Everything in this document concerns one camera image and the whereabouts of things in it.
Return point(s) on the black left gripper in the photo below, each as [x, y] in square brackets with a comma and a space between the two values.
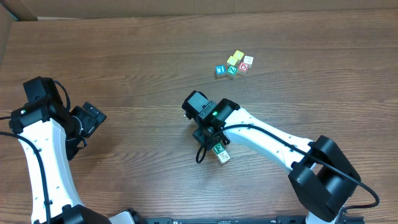
[91, 116]

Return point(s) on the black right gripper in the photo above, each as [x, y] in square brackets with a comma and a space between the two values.
[209, 140]

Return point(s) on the green faced block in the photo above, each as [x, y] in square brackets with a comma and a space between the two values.
[218, 148]

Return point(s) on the wooden block with red drawing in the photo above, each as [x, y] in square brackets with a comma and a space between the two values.
[223, 157]

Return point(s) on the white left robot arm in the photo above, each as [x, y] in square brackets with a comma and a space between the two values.
[51, 134]

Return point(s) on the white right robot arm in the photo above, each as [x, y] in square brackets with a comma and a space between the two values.
[321, 175]

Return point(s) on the blue letter block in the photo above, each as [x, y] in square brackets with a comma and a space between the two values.
[220, 71]

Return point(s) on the green letter Z block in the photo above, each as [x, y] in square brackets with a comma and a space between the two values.
[231, 72]

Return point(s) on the red bordered block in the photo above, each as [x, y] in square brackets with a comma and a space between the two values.
[243, 68]

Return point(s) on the yellow block middle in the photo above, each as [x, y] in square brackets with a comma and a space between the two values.
[232, 61]

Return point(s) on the yellow block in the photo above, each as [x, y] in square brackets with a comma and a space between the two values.
[239, 55]
[232, 61]

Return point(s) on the white block red print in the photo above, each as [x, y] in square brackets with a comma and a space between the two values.
[248, 60]

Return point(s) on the yellow block top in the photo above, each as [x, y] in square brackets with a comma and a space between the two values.
[239, 55]

